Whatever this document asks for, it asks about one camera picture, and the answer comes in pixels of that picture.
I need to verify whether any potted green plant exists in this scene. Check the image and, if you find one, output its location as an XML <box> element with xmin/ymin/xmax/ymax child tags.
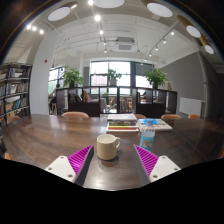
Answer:
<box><xmin>63</xmin><ymin>65</ymin><xmax>84</xmax><ymax>88</ymax></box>
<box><xmin>145</xmin><ymin>68</ymin><xmax>167</xmax><ymax>89</ymax></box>
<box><xmin>106</xmin><ymin>69</ymin><xmax>121</xmax><ymax>86</ymax></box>

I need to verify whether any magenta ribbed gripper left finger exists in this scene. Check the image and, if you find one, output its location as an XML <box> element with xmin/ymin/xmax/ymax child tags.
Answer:
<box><xmin>45</xmin><ymin>145</ymin><xmax>94</xmax><ymax>186</ymax></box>

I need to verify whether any orange chair behind table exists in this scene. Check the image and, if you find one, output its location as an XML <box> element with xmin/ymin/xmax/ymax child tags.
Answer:
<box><xmin>62</xmin><ymin>111</ymin><xmax>89</xmax><ymax>118</ymax></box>

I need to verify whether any dark low shelf divider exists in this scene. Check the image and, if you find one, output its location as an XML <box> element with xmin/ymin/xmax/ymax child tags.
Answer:
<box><xmin>56</xmin><ymin>86</ymin><xmax>177</xmax><ymax>118</ymax></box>

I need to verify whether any tall bookshelf with books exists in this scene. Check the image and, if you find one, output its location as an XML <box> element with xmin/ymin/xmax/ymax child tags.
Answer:
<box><xmin>0</xmin><ymin>63</ymin><xmax>32</xmax><ymax>126</ymax></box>

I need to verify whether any orange chair near books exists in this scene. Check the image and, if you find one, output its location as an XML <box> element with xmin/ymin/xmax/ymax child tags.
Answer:
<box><xmin>134</xmin><ymin>114</ymin><xmax>146</xmax><ymax>119</ymax></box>

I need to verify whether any right potted green plant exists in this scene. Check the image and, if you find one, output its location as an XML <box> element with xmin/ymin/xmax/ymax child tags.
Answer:
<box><xmin>145</xmin><ymin>68</ymin><xmax>167</xmax><ymax>89</ymax></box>

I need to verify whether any stack of books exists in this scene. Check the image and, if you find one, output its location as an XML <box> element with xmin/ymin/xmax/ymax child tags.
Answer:
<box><xmin>106</xmin><ymin>113</ymin><xmax>139</xmax><ymax>132</ymax></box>

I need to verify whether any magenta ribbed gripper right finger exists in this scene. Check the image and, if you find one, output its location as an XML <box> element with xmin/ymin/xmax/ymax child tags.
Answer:
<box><xmin>133</xmin><ymin>145</ymin><xmax>180</xmax><ymax>183</ymax></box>

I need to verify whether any clear plastic water bottle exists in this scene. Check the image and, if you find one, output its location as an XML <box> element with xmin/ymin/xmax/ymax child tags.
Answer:
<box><xmin>140</xmin><ymin>119</ymin><xmax>155</xmax><ymax>151</ymax></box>

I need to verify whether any ceiling air conditioner unit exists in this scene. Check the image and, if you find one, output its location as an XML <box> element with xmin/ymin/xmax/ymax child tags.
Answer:
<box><xmin>116</xmin><ymin>37</ymin><xmax>135</xmax><ymax>52</ymax></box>

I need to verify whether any orange chair near left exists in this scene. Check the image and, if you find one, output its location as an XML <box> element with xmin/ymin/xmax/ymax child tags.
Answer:
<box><xmin>5</xmin><ymin>153</ymin><xmax>12</xmax><ymax>160</ymax></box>

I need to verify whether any middle potted green plant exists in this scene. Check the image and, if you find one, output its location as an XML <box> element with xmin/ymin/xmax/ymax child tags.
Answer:
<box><xmin>106</xmin><ymin>69</ymin><xmax>121</xmax><ymax>86</ymax></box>

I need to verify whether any blue covered magazine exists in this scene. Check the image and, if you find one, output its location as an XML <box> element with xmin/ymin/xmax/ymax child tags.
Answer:
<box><xmin>138</xmin><ymin>118</ymin><xmax>172</xmax><ymax>131</ymax></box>

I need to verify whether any cream ceramic mug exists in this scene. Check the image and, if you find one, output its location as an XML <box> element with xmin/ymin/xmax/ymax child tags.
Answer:
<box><xmin>97</xmin><ymin>134</ymin><xmax>121</xmax><ymax>160</ymax></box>

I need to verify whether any orange chair far right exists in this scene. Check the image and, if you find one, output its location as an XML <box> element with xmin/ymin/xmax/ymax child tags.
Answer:
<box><xmin>188</xmin><ymin>114</ymin><xmax>200</xmax><ymax>119</ymax></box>

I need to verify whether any orange chair right back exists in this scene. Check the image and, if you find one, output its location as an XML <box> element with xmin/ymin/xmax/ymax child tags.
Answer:
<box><xmin>161</xmin><ymin>114</ymin><xmax>181</xmax><ymax>119</ymax></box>

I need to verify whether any white radiator panel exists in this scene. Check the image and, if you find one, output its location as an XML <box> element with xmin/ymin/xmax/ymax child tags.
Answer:
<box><xmin>179</xmin><ymin>97</ymin><xmax>202</xmax><ymax>116</ymax></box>

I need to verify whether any left potted green plant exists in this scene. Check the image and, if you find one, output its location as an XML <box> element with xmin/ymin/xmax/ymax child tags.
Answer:
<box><xmin>63</xmin><ymin>65</ymin><xmax>84</xmax><ymax>88</ymax></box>

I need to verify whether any orange chair far left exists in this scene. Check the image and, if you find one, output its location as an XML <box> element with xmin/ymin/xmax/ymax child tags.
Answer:
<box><xmin>7</xmin><ymin>115</ymin><xmax>20</xmax><ymax>124</ymax></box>

